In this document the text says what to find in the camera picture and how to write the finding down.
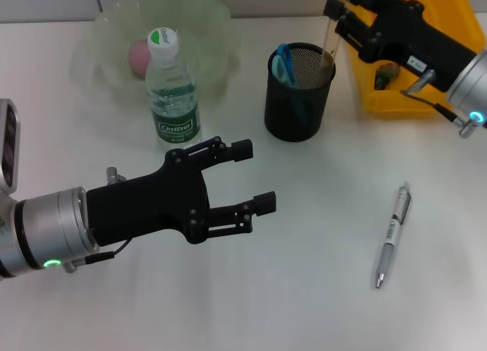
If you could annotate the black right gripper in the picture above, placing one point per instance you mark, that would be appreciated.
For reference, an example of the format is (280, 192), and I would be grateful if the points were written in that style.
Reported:
(414, 39)

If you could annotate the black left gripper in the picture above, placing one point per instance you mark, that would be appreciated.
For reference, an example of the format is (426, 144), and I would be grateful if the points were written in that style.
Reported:
(148, 206)

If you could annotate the clear plastic ruler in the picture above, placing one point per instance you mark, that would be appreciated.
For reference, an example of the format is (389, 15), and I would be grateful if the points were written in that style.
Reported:
(329, 50)

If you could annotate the green plastic wrapper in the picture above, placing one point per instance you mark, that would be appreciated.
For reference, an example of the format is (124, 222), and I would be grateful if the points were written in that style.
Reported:
(388, 75)

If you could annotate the blue scissors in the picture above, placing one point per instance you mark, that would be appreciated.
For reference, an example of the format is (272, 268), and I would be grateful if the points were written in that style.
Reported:
(281, 65)

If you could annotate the clear green-label water bottle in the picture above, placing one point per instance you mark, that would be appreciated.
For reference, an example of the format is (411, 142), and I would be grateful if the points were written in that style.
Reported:
(175, 111)

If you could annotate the silver pen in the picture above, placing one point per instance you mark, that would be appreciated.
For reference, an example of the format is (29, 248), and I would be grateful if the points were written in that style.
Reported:
(388, 252)

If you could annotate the pink toy peach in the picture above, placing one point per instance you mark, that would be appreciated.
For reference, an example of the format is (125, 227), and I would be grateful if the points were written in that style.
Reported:
(137, 58)

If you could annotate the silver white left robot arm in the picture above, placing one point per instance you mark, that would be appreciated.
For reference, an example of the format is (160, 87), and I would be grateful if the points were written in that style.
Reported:
(49, 229)

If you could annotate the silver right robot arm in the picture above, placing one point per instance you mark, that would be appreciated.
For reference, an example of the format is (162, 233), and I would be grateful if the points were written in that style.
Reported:
(468, 88)

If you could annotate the black mesh pen holder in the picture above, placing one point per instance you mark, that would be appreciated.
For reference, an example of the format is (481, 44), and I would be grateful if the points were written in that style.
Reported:
(293, 115)

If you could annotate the translucent green fruit bowl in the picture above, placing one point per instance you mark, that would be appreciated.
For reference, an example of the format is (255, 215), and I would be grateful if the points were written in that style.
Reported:
(213, 31)

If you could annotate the yellow plastic bin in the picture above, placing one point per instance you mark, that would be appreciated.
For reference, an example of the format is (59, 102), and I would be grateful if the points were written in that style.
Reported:
(399, 99)

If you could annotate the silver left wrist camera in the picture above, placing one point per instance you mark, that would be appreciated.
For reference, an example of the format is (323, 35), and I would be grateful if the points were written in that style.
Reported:
(8, 145)

